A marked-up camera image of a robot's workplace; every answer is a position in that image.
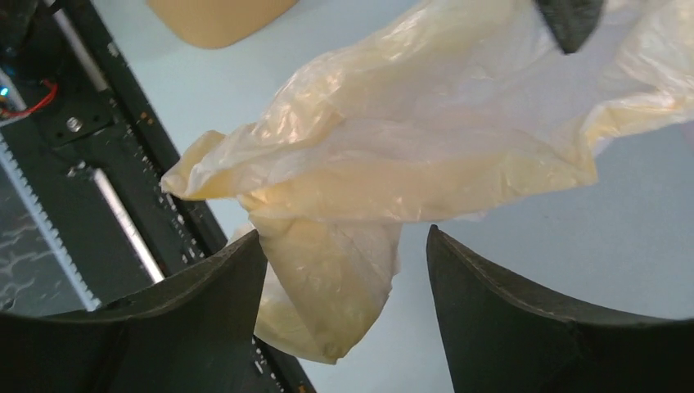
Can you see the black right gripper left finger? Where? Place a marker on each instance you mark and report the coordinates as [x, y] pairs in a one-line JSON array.
[[191, 332]]

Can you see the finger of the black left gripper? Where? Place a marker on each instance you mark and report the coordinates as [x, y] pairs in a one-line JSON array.
[[571, 22]]

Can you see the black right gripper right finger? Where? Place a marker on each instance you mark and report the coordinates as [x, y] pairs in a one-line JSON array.
[[502, 332]]

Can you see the translucent cream trash bag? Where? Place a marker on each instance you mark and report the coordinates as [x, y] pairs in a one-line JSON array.
[[456, 108]]

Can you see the yellow plastic trash bin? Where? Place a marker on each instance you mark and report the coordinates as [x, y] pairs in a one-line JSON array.
[[214, 24]]

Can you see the white slotted cable duct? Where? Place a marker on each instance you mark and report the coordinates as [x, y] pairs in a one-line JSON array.
[[38, 275]]

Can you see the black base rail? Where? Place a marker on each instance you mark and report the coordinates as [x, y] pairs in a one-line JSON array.
[[93, 150]]

